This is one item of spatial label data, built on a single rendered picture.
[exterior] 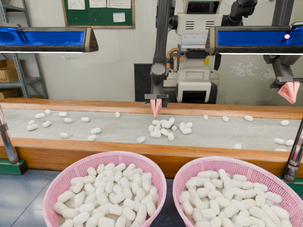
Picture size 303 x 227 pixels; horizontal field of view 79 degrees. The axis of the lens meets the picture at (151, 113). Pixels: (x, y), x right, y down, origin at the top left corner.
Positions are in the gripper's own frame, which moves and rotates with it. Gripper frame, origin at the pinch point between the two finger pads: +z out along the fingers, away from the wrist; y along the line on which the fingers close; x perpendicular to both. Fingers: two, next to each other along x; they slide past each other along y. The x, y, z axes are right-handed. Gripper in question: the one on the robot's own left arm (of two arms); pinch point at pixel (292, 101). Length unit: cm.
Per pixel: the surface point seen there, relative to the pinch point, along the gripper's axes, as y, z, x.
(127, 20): -104, -175, 87
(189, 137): -38.7, 15.7, 2.1
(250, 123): -11.4, 4.4, 11.6
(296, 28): -13.9, -4.9, -28.0
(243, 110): -11.4, -4.6, 15.9
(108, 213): -59, 42, -18
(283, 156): -13.3, 23.9, -7.7
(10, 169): -96, 32, -6
